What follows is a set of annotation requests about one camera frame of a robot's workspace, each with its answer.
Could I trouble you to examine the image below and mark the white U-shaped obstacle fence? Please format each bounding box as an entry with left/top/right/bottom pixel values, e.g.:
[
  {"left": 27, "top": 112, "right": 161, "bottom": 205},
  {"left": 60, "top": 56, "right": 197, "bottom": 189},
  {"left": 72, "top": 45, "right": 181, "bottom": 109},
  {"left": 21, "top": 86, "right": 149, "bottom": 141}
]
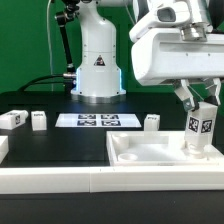
[{"left": 0, "top": 134, "right": 224, "bottom": 195}]

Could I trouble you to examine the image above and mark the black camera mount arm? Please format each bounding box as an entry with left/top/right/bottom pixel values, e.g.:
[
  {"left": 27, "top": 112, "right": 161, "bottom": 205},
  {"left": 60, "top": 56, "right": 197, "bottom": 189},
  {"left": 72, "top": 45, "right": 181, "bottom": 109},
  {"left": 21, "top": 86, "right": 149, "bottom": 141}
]
[{"left": 54, "top": 0, "right": 81, "bottom": 80}]

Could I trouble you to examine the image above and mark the black cable bundle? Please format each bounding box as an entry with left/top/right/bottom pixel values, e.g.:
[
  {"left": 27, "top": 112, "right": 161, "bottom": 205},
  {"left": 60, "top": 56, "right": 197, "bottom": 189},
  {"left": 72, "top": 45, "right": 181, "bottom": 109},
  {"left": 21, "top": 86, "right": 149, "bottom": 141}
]
[{"left": 18, "top": 73, "right": 76, "bottom": 93}]

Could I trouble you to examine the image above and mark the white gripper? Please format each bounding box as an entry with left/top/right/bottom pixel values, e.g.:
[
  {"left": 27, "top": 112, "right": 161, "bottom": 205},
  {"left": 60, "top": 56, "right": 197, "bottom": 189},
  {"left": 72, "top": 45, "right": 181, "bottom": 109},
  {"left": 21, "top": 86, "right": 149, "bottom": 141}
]
[{"left": 131, "top": 28, "right": 224, "bottom": 111}]

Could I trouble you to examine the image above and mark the white square table top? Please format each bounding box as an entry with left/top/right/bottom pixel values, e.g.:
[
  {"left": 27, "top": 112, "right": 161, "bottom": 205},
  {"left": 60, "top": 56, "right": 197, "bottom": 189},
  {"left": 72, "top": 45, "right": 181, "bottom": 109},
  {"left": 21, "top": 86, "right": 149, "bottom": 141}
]
[{"left": 106, "top": 131, "right": 224, "bottom": 166}]

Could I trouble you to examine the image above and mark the white sheet with markers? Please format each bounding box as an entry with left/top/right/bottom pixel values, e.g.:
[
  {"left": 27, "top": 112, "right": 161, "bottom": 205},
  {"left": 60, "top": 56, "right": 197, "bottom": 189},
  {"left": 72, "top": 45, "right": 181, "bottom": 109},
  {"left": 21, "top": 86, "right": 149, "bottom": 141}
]
[{"left": 56, "top": 113, "right": 141, "bottom": 128}]

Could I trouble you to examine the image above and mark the thin white cable left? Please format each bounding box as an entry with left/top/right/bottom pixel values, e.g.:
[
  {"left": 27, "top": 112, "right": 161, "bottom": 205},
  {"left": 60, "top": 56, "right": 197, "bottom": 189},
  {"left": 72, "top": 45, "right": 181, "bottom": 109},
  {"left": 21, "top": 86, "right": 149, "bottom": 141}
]
[{"left": 46, "top": 0, "right": 55, "bottom": 92}]

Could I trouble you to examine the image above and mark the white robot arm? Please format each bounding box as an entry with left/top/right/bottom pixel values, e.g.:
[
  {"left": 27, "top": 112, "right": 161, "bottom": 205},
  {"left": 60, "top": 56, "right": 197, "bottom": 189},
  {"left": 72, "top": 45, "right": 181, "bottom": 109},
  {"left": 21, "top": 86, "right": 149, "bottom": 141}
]
[{"left": 73, "top": 0, "right": 224, "bottom": 111}]

